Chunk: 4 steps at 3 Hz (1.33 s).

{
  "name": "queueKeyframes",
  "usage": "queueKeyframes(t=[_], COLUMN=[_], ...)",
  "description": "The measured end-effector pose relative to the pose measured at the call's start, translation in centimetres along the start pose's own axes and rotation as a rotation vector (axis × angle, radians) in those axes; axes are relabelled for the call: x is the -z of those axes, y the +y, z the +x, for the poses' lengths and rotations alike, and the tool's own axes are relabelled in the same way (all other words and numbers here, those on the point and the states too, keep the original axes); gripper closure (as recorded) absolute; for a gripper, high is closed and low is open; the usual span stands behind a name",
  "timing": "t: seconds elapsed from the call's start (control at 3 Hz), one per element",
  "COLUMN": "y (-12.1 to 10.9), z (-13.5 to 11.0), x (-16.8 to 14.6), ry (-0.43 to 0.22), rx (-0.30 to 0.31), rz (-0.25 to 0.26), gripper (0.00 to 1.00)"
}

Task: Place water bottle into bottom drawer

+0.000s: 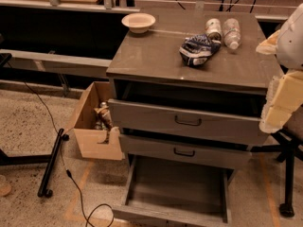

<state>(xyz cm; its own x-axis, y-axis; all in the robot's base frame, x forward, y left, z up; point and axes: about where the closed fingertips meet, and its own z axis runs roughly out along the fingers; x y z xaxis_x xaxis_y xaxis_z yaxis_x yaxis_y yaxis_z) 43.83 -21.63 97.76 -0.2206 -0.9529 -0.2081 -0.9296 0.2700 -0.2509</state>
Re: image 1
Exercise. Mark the black table leg base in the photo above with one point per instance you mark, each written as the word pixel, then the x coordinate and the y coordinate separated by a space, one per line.
pixel 48 159

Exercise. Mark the items inside cardboard box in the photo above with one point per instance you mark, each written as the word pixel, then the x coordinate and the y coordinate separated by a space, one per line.
pixel 103 119

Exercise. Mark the grey middle drawer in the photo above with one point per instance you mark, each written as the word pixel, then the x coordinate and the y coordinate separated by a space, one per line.
pixel 206 154

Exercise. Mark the white bowl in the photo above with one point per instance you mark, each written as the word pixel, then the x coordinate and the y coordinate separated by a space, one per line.
pixel 138 22

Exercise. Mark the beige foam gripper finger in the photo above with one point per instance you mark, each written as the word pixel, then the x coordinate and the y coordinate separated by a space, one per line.
pixel 284 97
pixel 268 46

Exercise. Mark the crushed soda can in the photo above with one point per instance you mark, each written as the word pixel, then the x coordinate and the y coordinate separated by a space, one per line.
pixel 213 29

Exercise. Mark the cardboard box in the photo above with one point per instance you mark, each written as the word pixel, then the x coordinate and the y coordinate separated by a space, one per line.
pixel 93 140

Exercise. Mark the grey drawer cabinet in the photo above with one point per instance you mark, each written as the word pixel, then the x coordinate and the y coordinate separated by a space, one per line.
pixel 149 69

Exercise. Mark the grey bottom drawer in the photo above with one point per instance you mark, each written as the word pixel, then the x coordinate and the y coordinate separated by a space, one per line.
pixel 163 193

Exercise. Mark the blue white chip bag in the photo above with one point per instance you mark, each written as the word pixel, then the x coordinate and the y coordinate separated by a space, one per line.
pixel 198 49

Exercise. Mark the clear plastic water bottle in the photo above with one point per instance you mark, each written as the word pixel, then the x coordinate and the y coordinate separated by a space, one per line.
pixel 232 33

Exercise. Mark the grey drawer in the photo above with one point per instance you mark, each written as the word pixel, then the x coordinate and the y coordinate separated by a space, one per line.
pixel 163 193
pixel 189 123
pixel 206 154

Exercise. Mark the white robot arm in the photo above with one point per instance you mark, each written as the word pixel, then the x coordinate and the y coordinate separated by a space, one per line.
pixel 289 47

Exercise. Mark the black chair base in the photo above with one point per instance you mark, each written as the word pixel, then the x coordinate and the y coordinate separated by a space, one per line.
pixel 288 149

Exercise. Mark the round object on floor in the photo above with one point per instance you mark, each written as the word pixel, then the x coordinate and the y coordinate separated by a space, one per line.
pixel 5 186

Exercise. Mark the grey top drawer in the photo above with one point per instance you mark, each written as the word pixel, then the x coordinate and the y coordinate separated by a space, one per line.
pixel 189 123

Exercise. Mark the grey metal bench rail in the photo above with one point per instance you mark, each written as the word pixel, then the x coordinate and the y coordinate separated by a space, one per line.
pixel 60 64

